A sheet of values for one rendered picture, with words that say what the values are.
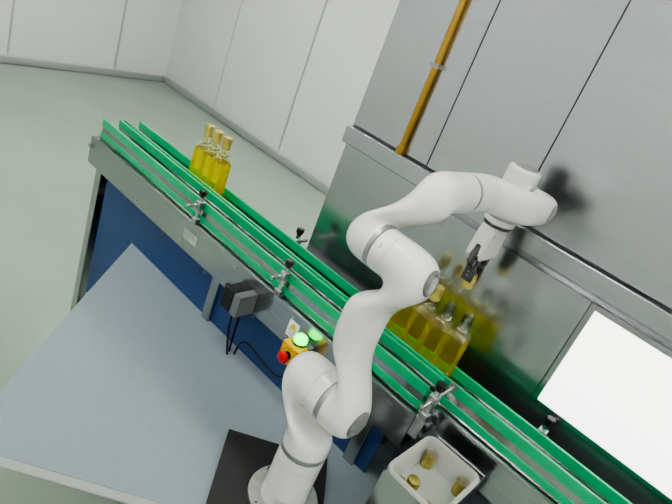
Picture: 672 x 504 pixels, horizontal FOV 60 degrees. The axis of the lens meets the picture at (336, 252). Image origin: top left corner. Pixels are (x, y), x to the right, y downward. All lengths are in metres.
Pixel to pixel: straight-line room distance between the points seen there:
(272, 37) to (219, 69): 0.91
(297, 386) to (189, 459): 0.44
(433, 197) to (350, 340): 0.35
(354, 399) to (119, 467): 0.65
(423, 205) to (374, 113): 0.82
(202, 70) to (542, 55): 6.02
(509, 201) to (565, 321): 0.43
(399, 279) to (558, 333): 0.66
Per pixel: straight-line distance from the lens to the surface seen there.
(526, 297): 1.70
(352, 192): 2.00
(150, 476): 1.64
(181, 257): 2.26
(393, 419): 1.68
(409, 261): 1.15
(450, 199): 1.19
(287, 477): 1.52
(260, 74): 6.65
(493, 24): 1.78
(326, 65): 6.01
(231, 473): 1.66
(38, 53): 7.23
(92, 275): 2.86
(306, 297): 1.80
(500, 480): 1.70
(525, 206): 1.41
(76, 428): 1.72
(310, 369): 1.38
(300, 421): 1.45
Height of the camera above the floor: 2.00
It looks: 25 degrees down
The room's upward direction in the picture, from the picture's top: 22 degrees clockwise
